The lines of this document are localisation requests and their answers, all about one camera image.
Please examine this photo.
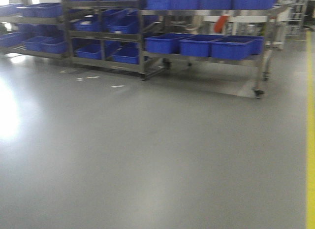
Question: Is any steel rack right with casters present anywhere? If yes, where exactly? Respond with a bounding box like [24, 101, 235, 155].
[140, 0, 290, 98]

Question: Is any steel rack centre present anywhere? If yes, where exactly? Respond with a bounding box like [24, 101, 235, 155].
[61, 0, 169, 80]

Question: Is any blue bin lower middle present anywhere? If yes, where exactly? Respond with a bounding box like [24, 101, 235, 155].
[180, 34, 224, 57]

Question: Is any steel rack left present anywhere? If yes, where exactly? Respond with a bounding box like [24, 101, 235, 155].
[0, 2, 68, 59]

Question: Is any blue bin lower right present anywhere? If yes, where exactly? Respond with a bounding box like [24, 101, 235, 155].
[210, 36, 264, 60]

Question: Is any blue bin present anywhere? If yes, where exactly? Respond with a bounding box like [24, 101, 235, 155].
[180, 34, 224, 57]
[145, 33, 193, 54]
[210, 36, 264, 60]

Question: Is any blue bin lower left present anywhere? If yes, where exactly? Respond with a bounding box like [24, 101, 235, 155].
[145, 33, 193, 54]

